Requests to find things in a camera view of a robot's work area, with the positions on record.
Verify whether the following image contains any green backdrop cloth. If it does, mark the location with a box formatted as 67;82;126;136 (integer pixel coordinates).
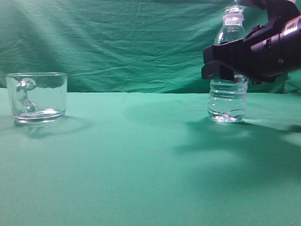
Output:
0;0;234;93

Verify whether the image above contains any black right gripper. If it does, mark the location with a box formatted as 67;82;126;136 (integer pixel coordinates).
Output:
201;0;301;82

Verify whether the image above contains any clear glass mug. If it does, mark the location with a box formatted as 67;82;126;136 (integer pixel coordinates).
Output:
5;73;67;124

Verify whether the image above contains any clear plastic water bottle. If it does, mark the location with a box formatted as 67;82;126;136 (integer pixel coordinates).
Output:
207;5;248;122

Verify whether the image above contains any green table cloth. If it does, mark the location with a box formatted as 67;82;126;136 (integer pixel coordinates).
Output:
0;89;301;226

